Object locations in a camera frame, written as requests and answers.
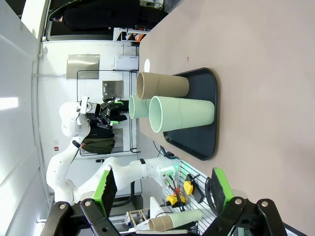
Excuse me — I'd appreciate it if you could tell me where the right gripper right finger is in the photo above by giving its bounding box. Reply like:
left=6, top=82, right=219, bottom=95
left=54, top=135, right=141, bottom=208
left=209, top=167, right=287, bottom=236

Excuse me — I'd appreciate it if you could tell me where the black plastic tray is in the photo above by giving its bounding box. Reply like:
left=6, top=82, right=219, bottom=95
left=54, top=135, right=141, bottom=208
left=163, top=67, right=219, bottom=161

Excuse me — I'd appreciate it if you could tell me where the large metal wall plate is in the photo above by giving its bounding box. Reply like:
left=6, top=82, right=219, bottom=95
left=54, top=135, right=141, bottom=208
left=66, top=54, right=100, bottom=80

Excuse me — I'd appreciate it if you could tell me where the grey slatted panel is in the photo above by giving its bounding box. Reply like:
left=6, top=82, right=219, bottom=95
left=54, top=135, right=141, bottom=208
left=172, top=159, right=217, bottom=236

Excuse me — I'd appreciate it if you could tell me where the white shelf unit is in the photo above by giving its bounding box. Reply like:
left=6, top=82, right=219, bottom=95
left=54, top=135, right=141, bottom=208
left=113, top=27, right=151, bottom=43

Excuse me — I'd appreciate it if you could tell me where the brown plastic cup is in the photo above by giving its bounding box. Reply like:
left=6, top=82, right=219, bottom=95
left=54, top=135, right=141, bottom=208
left=148, top=213, right=174, bottom=231
left=136, top=71, right=189, bottom=100

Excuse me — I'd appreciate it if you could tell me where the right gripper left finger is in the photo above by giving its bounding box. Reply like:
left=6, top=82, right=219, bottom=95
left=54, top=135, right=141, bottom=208
left=40, top=166, right=118, bottom=236

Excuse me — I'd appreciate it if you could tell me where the yellow enabling pendant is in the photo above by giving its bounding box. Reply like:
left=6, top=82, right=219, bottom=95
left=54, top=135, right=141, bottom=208
left=183, top=173, right=195, bottom=196

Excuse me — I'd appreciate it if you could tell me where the white wall box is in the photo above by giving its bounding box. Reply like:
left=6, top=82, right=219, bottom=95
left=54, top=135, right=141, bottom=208
left=114, top=55, right=139, bottom=71

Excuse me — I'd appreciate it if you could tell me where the black clothes rack frame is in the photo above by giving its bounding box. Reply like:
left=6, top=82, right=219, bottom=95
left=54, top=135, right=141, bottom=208
left=76, top=70, right=141, bottom=154

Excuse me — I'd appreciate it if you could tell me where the black hanging jacket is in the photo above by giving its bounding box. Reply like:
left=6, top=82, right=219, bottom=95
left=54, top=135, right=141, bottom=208
left=87, top=104, right=128, bottom=139

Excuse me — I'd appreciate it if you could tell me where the black power adapter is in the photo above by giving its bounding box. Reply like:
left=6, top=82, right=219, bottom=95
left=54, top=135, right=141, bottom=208
left=193, top=183, right=205, bottom=204

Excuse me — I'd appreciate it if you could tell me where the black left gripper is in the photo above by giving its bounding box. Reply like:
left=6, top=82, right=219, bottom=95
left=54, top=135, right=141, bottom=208
left=91, top=97, right=123, bottom=129

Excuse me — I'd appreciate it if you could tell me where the small metal wall plate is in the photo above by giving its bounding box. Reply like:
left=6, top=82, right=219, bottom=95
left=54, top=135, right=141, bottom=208
left=102, top=80, right=124, bottom=97

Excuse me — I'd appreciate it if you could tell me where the yellow emergency stop box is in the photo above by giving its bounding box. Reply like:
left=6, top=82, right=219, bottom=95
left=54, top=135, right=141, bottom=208
left=166, top=193, right=187, bottom=207

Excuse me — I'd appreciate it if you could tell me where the olive hanging jacket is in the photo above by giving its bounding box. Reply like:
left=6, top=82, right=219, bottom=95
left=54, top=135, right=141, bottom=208
left=82, top=137, right=116, bottom=155

